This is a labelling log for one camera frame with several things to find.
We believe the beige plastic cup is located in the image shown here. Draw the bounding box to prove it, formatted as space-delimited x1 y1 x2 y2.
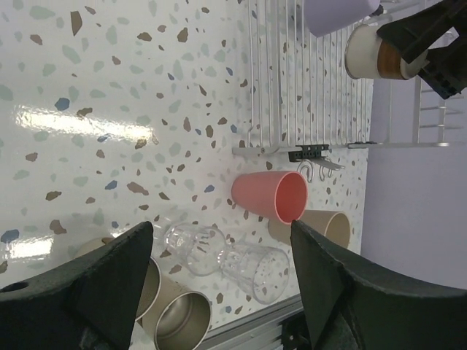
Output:
268 210 351 249

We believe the large clear glass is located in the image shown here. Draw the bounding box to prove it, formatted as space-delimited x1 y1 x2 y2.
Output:
220 243 290 305

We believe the steel cup with cork band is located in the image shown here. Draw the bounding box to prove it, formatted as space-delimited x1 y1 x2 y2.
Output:
344 24 428 80

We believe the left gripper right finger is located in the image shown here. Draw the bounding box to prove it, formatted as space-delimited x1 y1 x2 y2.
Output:
290 221 466 349

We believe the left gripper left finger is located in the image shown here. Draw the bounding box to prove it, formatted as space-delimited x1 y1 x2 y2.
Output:
1 222 153 349

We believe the small clear glass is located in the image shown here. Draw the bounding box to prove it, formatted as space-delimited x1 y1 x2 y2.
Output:
163 222 228 276

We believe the lavender plastic cup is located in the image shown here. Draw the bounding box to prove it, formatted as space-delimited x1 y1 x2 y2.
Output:
303 0 380 37

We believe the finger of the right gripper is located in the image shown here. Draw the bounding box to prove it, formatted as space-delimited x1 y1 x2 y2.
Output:
377 0 466 63
418 47 466 99

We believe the white wire dish rack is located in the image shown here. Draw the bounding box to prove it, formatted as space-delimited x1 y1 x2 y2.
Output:
231 0 467 183

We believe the aluminium rail frame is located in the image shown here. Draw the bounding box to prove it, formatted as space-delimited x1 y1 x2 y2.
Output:
198 295 303 349

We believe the pink plastic cup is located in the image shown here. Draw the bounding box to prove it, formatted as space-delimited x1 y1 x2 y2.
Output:
231 171 308 225

